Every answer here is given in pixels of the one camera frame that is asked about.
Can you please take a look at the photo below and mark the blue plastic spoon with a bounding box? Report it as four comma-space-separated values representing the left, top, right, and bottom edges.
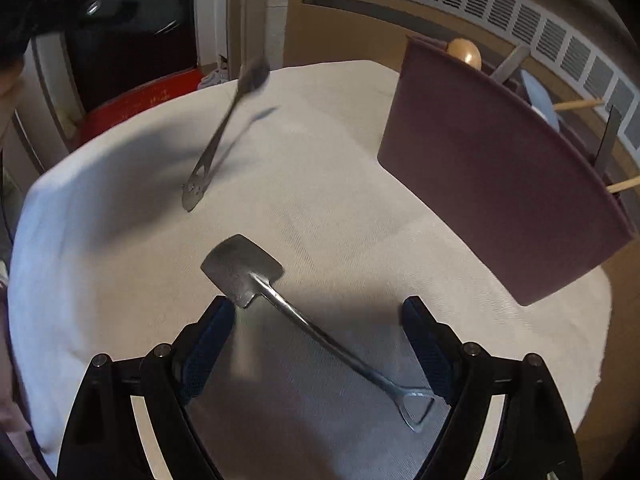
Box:
521, 70, 560, 132

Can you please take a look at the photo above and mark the dark spoon with black handle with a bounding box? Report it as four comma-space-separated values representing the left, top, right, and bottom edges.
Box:
490, 44, 530, 84

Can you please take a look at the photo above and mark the metal shovel-shaped spoon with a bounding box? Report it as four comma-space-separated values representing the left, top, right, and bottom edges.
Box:
201, 234, 436, 432

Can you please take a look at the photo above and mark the maroon plastic utensil holder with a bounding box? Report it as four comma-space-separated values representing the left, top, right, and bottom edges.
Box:
378, 37, 634, 306

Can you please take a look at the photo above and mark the black handled brown spoon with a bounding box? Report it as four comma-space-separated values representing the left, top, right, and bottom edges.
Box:
181, 55, 271, 212

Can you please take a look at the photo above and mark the wooden spoon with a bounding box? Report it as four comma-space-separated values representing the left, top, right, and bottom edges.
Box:
446, 38, 483, 70

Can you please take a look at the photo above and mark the wooden chopstick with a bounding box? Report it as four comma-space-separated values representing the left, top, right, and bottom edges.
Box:
552, 99, 605, 112
606, 176, 640, 194

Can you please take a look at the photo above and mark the red box on floor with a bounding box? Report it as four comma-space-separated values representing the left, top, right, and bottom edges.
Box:
78, 68, 204, 145

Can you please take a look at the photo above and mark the person's hand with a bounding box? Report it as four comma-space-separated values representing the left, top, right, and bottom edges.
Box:
0, 58, 24, 139

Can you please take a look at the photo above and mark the white table cloth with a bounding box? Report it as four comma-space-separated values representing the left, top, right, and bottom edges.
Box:
9, 61, 612, 479

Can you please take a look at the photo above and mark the long metal vent grille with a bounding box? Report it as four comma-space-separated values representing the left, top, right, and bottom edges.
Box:
407, 0, 639, 157

